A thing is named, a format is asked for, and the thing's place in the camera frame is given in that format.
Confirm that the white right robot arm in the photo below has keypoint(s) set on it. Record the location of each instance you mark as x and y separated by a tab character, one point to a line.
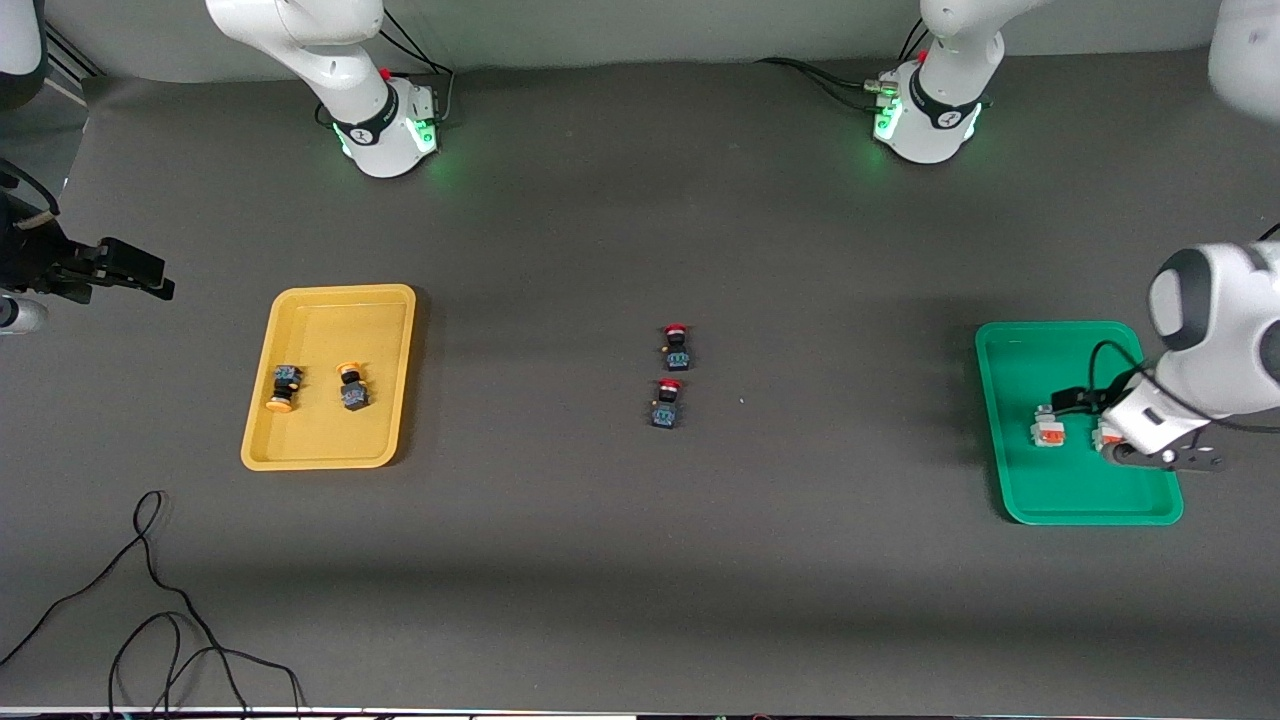
330	50

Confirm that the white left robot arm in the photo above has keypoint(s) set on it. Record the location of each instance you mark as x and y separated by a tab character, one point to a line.
940	110

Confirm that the dark grey table mat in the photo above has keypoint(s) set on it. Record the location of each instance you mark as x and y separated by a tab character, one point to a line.
640	250

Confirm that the aluminium frame rail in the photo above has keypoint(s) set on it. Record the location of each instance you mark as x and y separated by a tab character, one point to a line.
72	55

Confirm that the white orange push button switch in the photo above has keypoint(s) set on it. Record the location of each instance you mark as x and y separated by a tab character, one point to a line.
1100	435
1047	432

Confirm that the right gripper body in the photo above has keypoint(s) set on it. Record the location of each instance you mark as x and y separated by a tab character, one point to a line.
30	258

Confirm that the red push button switch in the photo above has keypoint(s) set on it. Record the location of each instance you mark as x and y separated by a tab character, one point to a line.
677	352
665	410

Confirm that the green plastic tray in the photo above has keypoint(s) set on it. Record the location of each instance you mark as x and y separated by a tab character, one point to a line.
1060	490

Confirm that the yellow push button switch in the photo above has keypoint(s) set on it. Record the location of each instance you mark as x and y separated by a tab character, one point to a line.
352	392
284	385

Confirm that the yellow plastic tray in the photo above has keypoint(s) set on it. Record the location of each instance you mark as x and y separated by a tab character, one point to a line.
330	440

